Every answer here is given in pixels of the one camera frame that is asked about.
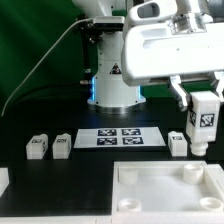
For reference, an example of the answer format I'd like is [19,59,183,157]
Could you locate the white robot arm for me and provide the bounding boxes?
[72,0,224,113]

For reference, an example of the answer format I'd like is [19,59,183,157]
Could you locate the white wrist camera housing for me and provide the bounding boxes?
[127,0,177,27]

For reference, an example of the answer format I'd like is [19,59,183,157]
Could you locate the black cable on table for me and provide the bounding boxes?
[9,82,91,108]

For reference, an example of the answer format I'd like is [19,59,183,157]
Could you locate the white sheet with AprilTags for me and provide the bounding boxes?
[74,127,165,148]

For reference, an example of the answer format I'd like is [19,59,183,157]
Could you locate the white square tabletop part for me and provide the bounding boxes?
[112,161,224,224]

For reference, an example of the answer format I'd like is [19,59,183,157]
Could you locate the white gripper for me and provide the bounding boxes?
[121,23,224,111]

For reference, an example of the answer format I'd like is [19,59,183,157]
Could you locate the white obstacle block left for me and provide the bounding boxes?
[0,168,9,197]

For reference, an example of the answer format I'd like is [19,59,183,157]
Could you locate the grey camera on stand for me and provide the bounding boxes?
[93,16,125,32]

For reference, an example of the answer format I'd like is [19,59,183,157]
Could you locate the white camera cable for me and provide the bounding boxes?
[0,17,95,117]

